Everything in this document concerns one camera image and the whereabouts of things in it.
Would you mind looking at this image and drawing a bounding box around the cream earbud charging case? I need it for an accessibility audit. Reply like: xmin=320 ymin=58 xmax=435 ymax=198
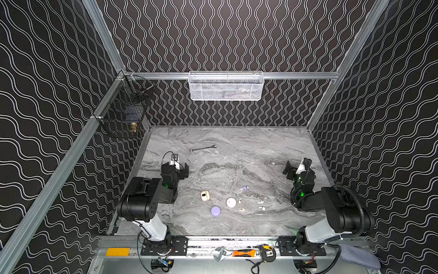
xmin=201 ymin=190 xmax=211 ymax=202

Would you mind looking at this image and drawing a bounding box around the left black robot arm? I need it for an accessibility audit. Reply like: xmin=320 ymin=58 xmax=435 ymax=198
xmin=117 ymin=160 xmax=189 ymax=256

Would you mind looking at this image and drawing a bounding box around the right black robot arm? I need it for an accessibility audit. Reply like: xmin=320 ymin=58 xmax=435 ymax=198
xmin=283 ymin=158 xmax=375 ymax=255

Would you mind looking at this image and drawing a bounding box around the purple round charging case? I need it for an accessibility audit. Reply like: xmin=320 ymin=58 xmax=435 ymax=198
xmin=211 ymin=205 xmax=221 ymax=217

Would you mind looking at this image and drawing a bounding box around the white round charging case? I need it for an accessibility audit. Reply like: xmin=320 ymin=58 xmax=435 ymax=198
xmin=226 ymin=198 xmax=237 ymax=208

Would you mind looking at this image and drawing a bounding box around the steel combination wrench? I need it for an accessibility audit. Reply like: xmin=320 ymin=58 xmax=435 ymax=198
xmin=189 ymin=145 xmax=217 ymax=153

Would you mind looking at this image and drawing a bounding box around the brass fitting in basket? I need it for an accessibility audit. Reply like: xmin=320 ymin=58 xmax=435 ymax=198
xmin=131 ymin=122 xmax=138 ymax=132

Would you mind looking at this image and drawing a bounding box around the yellow black tape measure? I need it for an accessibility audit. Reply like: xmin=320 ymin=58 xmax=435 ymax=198
xmin=259 ymin=245 xmax=277 ymax=263

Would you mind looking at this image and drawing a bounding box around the grey cloth pad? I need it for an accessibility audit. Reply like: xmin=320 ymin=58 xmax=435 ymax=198
xmin=339 ymin=244 xmax=381 ymax=271

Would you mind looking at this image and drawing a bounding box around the orange utility knife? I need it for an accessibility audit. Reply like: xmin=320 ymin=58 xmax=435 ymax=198
xmin=232 ymin=249 xmax=261 ymax=258

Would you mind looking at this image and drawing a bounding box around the adjustable wrench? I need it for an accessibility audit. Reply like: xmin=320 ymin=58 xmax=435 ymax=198
xmin=213 ymin=247 xmax=229 ymax=262

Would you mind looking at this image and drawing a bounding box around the yellow label plate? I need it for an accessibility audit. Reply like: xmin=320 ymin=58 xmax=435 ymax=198
xmin=106 ymin=248 xmax=131 ymax=257

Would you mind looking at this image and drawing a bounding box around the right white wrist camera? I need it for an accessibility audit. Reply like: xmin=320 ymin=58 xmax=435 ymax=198
xmin=295 ymin=162 xmax=306 ymax=174

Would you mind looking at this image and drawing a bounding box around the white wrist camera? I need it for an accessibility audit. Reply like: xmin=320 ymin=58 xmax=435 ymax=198
xmin=295 ymin=162 xmax=306 ymax=174
xmin=169 ymin=154 xmax=181 ymax=170

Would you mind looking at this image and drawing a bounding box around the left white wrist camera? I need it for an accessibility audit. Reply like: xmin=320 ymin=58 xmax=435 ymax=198
xmin=169 ymin=154 xmax=181 ymax=170

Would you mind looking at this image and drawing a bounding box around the black wire basket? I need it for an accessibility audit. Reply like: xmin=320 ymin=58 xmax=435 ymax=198
xmin=98 ymin=74 xmax=156 ymax=140

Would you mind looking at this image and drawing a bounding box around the white wire mesh basket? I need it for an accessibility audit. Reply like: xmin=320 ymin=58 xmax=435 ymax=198
xmin=188 ymin=71 xmax=265 ymax=101

